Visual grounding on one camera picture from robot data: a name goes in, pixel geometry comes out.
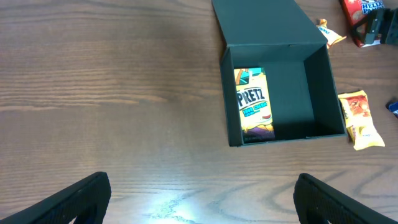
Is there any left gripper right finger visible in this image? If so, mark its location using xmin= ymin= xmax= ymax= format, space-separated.
xmin=293 ymin=173 xmax=397 ymax=224

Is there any green Pretz box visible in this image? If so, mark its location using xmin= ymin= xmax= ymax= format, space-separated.
xmin=234 ymin=67 xmax=275 ymax=144

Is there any small yellow snack packet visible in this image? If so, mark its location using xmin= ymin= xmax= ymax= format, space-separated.
xmin=317 ymin=19 xmax=346 ymax=49

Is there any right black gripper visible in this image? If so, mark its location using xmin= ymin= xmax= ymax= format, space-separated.
xmin=353 ymin=9 xmax=397 ymax=45

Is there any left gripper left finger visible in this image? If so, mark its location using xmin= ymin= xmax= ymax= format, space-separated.
xmin=1 ymin=172 xmax=111 ymax=224

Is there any large yellow snack packet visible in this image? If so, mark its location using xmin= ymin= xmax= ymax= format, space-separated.
xmin=338 ymin=90 xmax=385 ymax=151

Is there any dark green box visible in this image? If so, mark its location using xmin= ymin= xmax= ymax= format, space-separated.
xmin=213 ymin=0 xmax=346 ymax=146

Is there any red Hello Panda box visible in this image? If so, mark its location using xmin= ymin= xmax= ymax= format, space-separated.
xmin=339 ymin=0 xmax=385 ymax=48

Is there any blue Dairy Milk bar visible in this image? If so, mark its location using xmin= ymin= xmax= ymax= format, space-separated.
xmin=386 ymin=101 xmax=398 ymax=118

